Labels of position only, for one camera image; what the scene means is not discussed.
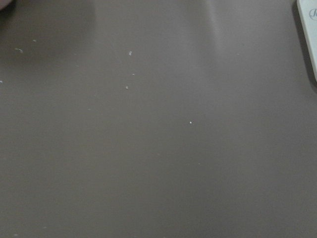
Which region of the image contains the cream rabbit tray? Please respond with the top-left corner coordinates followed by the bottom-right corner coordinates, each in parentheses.
top-left (297, 0), bottom-right (317, 80)

